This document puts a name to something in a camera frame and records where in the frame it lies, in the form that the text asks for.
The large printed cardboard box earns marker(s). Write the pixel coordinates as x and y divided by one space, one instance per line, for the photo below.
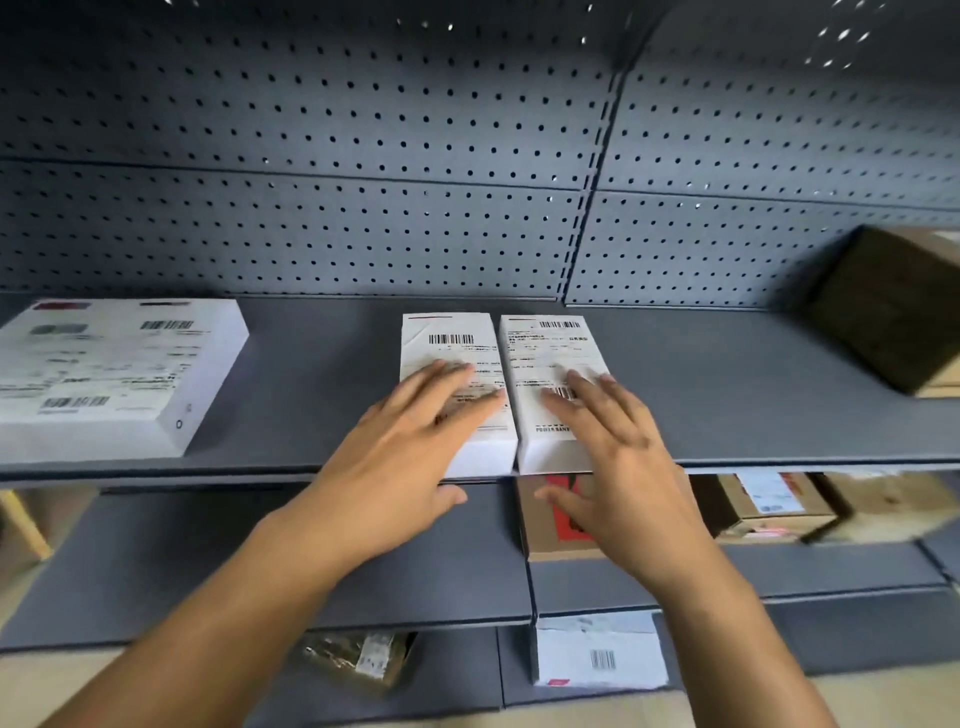
892 315

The small gold packet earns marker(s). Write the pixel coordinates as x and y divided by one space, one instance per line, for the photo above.
360 656

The brown box red label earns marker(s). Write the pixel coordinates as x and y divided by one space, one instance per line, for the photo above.
547 540

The person's right forearm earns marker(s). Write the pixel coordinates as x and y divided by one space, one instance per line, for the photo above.
735 645

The small white labelled box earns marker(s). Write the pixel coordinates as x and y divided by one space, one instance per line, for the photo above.
442 337
540 345

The person's left forearm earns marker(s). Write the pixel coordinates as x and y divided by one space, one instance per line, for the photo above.
210 622

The brown box red striped sticker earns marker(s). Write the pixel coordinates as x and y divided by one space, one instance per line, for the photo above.
765 502

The person's left hand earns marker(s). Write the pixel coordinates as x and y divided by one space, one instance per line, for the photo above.
397 465

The brown taped cardboard box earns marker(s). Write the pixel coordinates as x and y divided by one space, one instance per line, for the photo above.
892 502

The large white box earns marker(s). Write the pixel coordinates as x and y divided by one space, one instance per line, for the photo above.
112 375

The grey metal shelving unit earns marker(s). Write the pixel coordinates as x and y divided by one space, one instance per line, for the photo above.
712 375

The person's right hand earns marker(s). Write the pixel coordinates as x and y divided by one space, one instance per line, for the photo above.
637 495

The white box barcode label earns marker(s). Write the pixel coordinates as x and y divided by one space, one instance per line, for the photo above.
592 652

